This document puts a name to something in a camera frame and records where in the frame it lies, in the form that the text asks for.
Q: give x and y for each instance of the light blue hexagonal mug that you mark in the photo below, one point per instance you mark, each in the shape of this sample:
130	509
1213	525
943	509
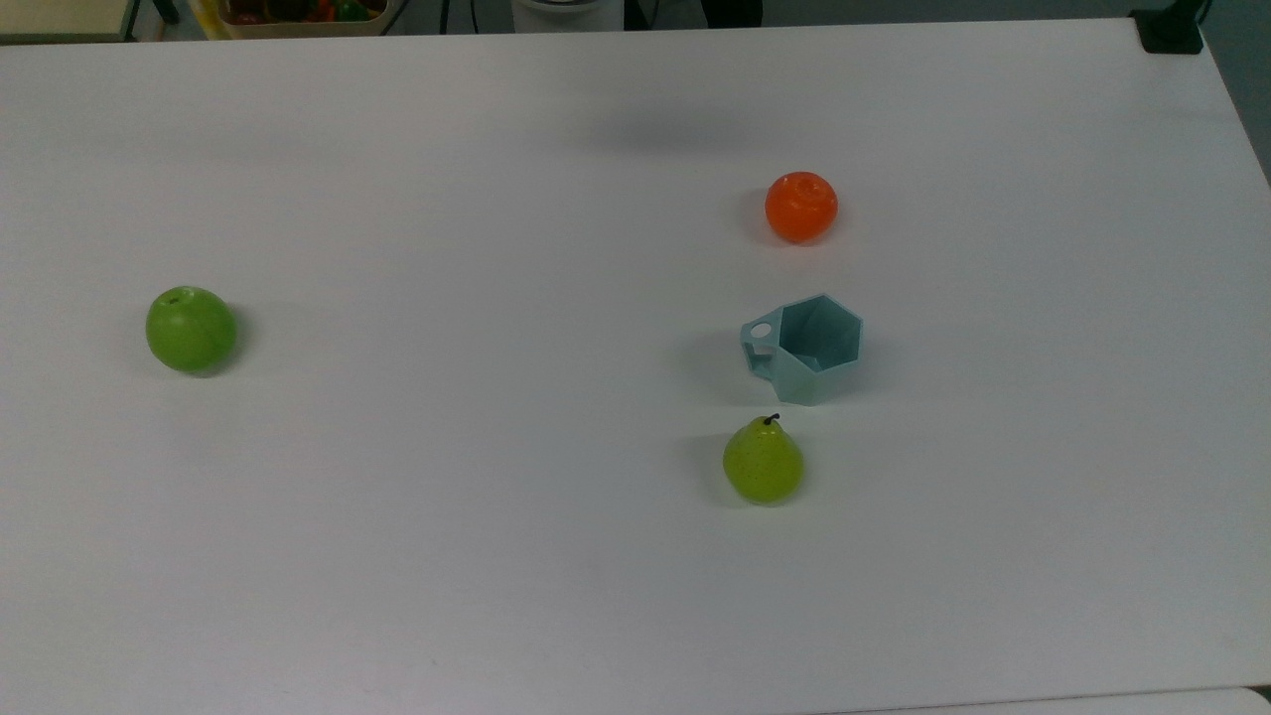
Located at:
806	372

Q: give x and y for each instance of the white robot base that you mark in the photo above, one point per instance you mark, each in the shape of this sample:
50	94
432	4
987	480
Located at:
568	15

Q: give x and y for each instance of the yellow-green toy pear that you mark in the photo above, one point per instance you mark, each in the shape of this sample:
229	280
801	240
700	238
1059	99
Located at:
763	465

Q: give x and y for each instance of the orange toy fruit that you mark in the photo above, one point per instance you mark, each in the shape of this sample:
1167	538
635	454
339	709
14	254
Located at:
800	209

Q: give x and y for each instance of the dark object behind table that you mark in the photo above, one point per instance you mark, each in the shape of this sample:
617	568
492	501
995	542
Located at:
731	12

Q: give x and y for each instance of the green toy apple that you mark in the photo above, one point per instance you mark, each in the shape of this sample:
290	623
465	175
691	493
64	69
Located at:
191	331

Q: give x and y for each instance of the bin of toy fruit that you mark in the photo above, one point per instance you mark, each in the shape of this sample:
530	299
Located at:
298	14

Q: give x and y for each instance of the black table clamp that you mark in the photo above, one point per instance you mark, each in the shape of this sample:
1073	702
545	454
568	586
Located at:
1170	30

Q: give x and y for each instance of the beige side desk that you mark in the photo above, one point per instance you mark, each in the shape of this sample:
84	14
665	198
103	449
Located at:
60	18

